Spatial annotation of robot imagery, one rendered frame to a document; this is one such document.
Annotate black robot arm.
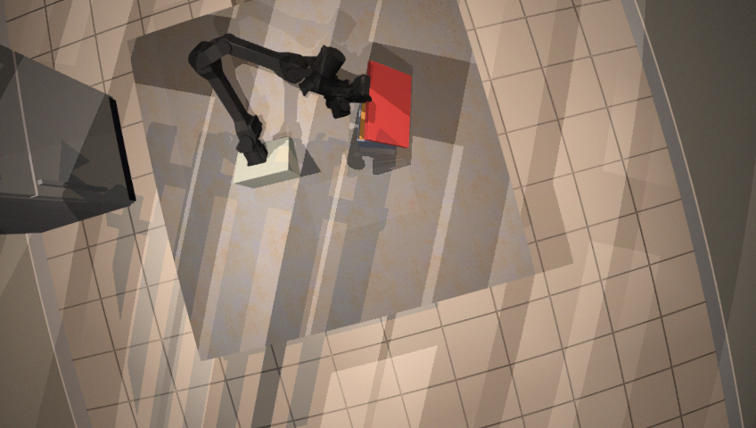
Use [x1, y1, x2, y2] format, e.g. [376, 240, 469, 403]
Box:
[187, 33, 350, 167]

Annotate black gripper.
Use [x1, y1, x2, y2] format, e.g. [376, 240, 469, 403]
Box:
[324, 74, 372, 103]

